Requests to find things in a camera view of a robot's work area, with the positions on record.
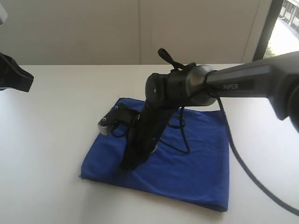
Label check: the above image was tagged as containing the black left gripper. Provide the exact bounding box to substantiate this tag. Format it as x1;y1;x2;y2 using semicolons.
0;53;34;92

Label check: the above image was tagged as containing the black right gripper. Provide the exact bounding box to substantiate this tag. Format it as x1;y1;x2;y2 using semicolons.
120;112;164;171

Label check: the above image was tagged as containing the blue towel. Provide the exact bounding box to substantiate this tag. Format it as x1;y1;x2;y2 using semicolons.
80;109;229;212

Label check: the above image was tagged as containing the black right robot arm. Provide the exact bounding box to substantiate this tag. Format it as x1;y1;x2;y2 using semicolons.
120;51;299;171

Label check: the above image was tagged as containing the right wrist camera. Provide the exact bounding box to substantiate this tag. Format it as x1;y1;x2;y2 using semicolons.
98;103;140;138

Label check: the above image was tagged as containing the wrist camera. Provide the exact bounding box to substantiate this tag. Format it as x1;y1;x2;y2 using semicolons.
0;4;8;25
98;103;140;138

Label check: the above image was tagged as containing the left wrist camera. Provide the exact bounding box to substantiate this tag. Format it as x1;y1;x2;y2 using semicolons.
0;4;8;25

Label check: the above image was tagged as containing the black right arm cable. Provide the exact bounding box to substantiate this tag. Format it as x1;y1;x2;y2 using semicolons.
109;48;299;217

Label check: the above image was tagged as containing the dark window frame post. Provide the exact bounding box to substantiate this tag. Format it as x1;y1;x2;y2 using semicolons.
252;0;284;61

